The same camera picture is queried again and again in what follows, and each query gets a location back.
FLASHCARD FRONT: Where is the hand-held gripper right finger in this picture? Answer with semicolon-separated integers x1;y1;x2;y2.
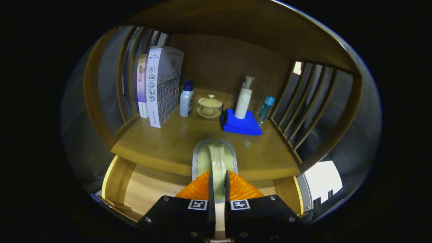
224;170;301;241

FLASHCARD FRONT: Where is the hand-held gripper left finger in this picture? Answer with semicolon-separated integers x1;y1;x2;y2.
137;170;216;242

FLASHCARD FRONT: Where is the wooden drawer with black knob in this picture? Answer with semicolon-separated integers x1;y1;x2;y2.
101;155;304;242

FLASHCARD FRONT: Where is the wooden countertop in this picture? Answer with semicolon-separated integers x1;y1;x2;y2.
111;88;301;181

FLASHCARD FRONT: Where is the white drawer cabinet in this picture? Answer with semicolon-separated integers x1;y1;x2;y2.
297;160;343;211

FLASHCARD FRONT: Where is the brown wooden cabinet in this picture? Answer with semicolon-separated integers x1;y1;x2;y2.
83;0;363;176

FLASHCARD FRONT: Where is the blue folded cloth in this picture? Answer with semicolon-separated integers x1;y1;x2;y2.
220;108;263;136

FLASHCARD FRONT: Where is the yellow lidded teacup with saucer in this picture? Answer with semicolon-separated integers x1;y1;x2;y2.
196;94;223;119

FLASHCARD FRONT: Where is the clear blue bottle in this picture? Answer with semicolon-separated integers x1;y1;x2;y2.
257;96;275;127

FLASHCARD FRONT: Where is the white pump bottle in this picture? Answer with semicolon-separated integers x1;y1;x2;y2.
234;76;255;119

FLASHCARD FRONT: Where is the white bottle with blue cap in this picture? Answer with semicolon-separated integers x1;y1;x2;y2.
179;80;194;118

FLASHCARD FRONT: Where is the thick white book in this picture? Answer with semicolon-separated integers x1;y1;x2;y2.
146;46;185;129

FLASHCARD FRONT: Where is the thin purple book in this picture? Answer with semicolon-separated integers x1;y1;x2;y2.
137;53;150;118

